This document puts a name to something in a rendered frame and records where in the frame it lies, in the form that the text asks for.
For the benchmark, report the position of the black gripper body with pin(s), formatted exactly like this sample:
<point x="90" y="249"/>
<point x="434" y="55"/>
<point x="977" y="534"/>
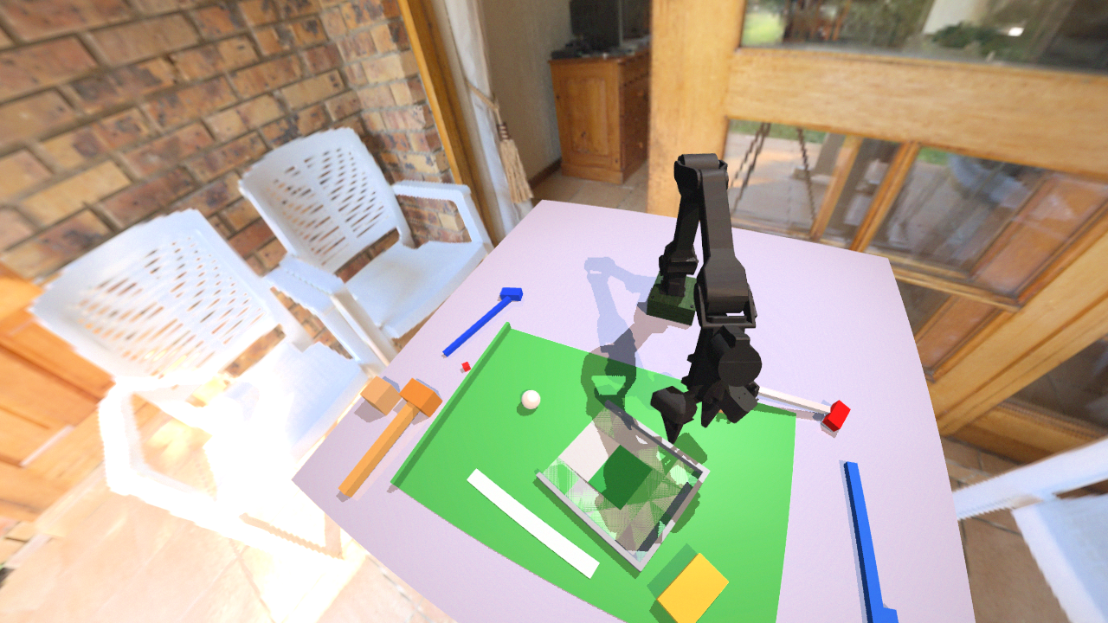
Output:
<point x="680" y="406"/>

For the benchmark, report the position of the white flat bar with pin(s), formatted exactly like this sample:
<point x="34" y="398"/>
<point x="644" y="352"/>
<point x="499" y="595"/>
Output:
<point x="541" y="530"/>

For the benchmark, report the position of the orange mallet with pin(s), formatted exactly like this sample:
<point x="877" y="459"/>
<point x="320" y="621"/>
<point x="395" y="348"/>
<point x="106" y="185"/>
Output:
<point x="418" y="398"/>

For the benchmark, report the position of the light orange cube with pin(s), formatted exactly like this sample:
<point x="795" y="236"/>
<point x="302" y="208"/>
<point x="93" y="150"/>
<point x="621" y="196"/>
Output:
<point x="381" y="395"/>

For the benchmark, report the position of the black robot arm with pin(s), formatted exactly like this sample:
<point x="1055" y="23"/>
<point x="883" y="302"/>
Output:
<point x="721" y="286"/>

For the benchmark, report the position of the yellow rectangular block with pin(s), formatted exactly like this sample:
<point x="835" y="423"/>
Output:
<point x="692" y="591"/>

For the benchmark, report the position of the green flat mat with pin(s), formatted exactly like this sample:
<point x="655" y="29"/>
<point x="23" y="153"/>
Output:
<point x="737" y="520"/>

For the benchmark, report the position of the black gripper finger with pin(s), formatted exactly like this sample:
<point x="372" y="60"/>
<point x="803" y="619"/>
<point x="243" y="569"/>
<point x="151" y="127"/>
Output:
<point x="708" y="412"/>
<point x="672" y="429"/>

